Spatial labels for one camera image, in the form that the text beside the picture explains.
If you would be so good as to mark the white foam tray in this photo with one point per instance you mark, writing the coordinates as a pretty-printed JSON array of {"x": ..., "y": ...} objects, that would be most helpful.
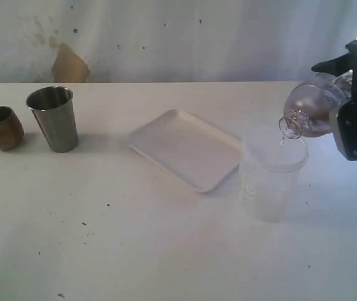
[{"x": 188, "y": 147}]

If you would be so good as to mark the clear dome jar lid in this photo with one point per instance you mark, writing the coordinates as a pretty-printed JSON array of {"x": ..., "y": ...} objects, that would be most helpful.
[{"x": 287, "y": 130}]

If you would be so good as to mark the brown wooden cup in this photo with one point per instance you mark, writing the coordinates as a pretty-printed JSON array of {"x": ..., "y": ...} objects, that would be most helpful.
[{"x": 11, "y": 129}]

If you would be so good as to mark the clear measuring glass jar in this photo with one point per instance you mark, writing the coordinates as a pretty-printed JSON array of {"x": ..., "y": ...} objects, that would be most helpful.
[{"x": 336, "y": 92}]

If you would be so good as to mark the translucent plastic tub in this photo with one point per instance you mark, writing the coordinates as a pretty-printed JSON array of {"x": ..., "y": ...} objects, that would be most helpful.
[{"x": 269, "y": 170}]

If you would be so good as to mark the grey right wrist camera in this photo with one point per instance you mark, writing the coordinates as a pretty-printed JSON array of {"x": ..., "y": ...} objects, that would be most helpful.
[{"x": 335, "y": 128}]

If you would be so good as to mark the stainless steel cup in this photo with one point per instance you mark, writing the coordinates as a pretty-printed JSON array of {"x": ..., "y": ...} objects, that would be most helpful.
[{"x": 53, "y": 110}]

